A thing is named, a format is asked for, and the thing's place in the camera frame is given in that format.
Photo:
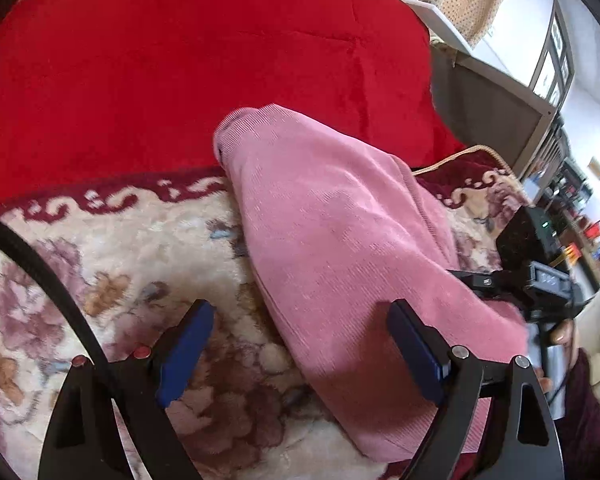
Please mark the cluttered shelf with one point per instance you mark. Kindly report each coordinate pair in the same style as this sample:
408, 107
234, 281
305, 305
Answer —
570, 195

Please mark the red blanket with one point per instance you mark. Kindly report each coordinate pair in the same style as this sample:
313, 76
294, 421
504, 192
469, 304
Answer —
180, 60

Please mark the white window sill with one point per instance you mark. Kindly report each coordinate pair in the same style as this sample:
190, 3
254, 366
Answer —
440, 20

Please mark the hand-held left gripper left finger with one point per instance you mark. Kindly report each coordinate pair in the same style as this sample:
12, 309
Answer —
185, 355

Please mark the floral plush blanket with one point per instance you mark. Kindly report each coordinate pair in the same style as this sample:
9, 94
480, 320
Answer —
130, 240

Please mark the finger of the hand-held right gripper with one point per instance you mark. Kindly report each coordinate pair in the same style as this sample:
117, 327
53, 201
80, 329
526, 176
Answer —
475, 281

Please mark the person's right hand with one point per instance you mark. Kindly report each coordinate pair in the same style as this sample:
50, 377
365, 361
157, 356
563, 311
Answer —
562, 332

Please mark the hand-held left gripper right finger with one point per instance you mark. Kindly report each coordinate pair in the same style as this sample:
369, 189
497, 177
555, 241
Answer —
415, 355

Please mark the grey headboard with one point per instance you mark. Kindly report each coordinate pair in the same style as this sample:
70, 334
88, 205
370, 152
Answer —
490, 110

